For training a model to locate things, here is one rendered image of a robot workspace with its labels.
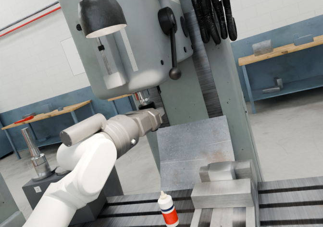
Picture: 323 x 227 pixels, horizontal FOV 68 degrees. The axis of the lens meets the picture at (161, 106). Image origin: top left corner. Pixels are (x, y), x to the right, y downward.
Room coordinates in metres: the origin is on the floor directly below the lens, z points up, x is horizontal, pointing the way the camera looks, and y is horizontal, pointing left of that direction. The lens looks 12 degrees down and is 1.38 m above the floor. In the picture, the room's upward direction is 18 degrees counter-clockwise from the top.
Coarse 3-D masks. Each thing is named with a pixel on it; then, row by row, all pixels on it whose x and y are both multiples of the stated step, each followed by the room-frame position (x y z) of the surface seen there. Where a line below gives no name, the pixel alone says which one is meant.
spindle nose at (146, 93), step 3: (144, 90) 0.63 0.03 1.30; (147, 90) 0.64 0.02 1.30; (135, 93) 0.64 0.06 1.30; (138, 93) 0.63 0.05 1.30; (141, 93) 0.63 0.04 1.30; (144, 93) 0.63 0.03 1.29; (147, 93) 0.64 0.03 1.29; (150, 93) 0.65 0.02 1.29; (135, 96) 0.64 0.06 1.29; (138, 96) 0.63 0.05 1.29; (141, 96) 0.63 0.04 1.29; (144, 96) 0.63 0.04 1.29; (147, 96) 0.63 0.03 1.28; (138, 99) 0.64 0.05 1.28; (141, 99) 0.63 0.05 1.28
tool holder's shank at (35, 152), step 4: (24, 128) 0.85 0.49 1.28; (28, 128) 0.84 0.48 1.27; (24, 132) 0.83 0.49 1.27; (28, 132) 0.83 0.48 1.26; (24, 136) 0.83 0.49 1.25; (28, 136) 0.83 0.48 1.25; (28, 140) 0.83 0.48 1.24; (32, 140) 0.84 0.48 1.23; (28, 144) 0.83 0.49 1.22; (32, 144) 0.83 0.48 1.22; (32, 148) 0.83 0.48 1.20; (36, 148) 0.83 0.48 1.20; (32, 152) 0.83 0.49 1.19; (36, 152) 0.83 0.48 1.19; (40, 152) 0.84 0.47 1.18; (36, 156) 0.83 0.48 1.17
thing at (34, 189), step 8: (56, 168) 0.84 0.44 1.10; (32, 176) 0.83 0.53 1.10; (40, 176) 0.80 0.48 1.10; (48, 176) 0.80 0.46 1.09; (56, 176) 0.79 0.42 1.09; (64, 176) 0.76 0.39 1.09; (32, 184) 0.79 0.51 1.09; (40, 184) 0.78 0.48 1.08; (48, 184) 0.77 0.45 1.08; (24, 192) 0.79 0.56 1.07; (32, 192) 0.79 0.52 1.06; (40, 192) 0.78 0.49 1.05; (32, 200) 0.79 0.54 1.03; (96, 200) 0.80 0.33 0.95; (104, 200) 0.85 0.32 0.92; (32, 208) 0.79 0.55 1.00; (80, 208) 0.76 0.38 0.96; (88, 208) 0.75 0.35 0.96; (96, 208) 0.78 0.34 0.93; (80, 216) 0.76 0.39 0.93; (88, 216) 0.75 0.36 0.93; (96, 216) 0.76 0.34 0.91; (72, 224) 0.77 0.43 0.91
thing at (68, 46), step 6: (66, 42) 5.78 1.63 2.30; (72, 42) 5.72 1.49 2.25; (66, 48) 5.80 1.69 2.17; (72, 48) 5.74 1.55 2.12; (66, 54) 5.82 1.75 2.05; (72, 54) 5.77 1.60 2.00; (78, 54) 5.71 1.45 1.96; (72, 60) 5.79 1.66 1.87; (78, 60) 5.73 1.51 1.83; (72, 66) 5.81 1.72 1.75; (78, 66) 5.75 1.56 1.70; (72, 72) 5.83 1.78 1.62; (78, 72) 5.77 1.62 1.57; (84, 72) 5.72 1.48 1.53
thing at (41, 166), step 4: (40, 160) 0.82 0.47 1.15; (44, 160) 0.83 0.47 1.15; (36, 164) 0.82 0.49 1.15; (40, 164) 0.82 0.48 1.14; (44, 164) 0.83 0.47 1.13; (48, 164) 0.84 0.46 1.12; (36, 168) 0.82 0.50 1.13; (40, 168) 0.82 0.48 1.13; (44, 168) 0.82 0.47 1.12; (48, 168) 0.83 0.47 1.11; (40, 172) 0.82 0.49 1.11; (44, 172) 0.82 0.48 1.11
